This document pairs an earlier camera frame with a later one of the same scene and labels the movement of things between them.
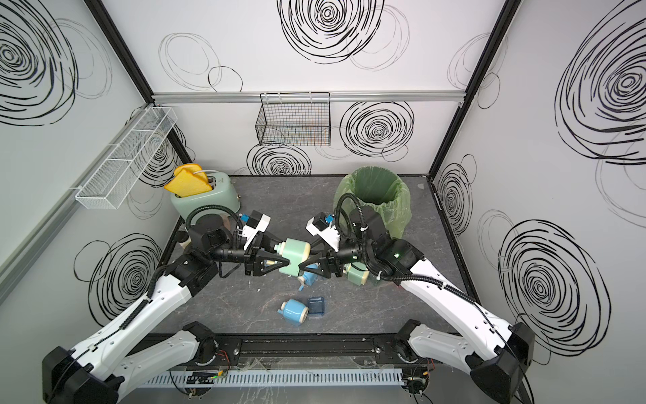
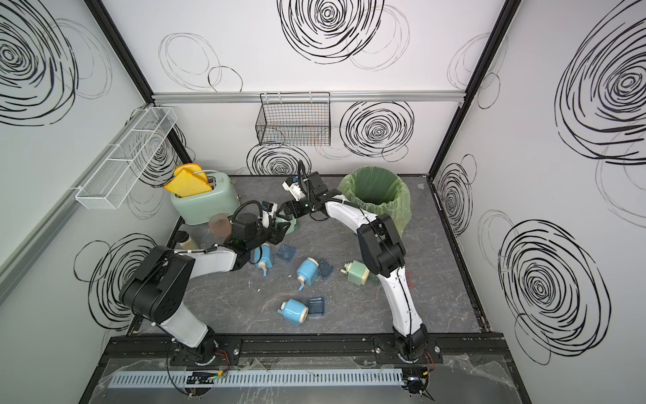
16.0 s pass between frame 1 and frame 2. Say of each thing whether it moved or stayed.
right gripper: moved
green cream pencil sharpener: stayed
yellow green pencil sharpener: moved
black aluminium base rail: stayed
